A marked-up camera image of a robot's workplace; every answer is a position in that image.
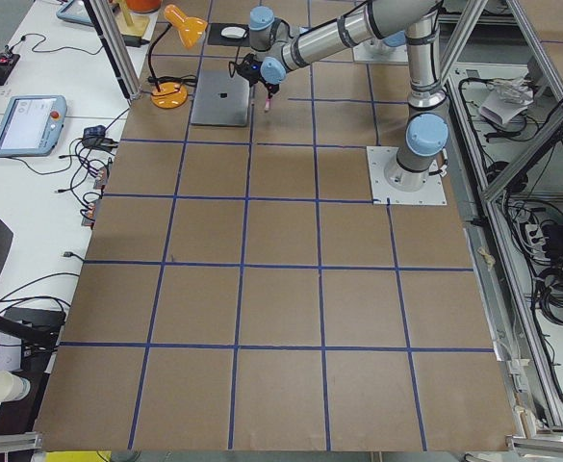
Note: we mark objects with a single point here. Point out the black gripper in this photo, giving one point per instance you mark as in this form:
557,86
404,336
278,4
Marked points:
270,88

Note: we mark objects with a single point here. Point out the white computer mouse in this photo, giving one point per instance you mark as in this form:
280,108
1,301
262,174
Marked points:
233,32

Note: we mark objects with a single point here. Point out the silver laptop notebook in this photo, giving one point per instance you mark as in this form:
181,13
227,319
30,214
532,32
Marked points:
220,100

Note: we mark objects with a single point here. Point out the black mousepad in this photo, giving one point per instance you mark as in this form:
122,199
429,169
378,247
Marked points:
214,37

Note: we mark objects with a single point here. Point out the orange desk lamp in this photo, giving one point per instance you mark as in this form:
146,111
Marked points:
170,91

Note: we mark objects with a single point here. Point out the black power adapter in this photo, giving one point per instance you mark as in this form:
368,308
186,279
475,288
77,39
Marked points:
134,41

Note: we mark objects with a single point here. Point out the wooden stand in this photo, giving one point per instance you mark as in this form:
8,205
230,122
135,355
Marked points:
130,23

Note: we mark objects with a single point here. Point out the orange cylindrical container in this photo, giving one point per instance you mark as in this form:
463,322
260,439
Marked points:
144,6

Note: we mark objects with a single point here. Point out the blue teach pendant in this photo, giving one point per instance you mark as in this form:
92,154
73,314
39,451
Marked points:
31,125
74,11

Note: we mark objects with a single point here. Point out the white paper cup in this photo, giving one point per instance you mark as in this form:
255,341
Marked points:
13,387

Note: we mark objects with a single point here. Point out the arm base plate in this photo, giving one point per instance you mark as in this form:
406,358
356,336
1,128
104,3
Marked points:
392,185
397,57

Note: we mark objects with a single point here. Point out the aluminium frame post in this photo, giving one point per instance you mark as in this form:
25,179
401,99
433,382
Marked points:
105,26

